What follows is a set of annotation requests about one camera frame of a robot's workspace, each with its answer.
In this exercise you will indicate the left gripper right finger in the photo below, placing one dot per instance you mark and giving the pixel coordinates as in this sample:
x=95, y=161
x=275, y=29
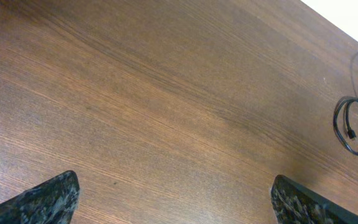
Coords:
x=294, y=203

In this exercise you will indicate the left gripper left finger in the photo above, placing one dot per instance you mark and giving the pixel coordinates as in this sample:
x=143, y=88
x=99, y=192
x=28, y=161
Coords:
x=53, y=201

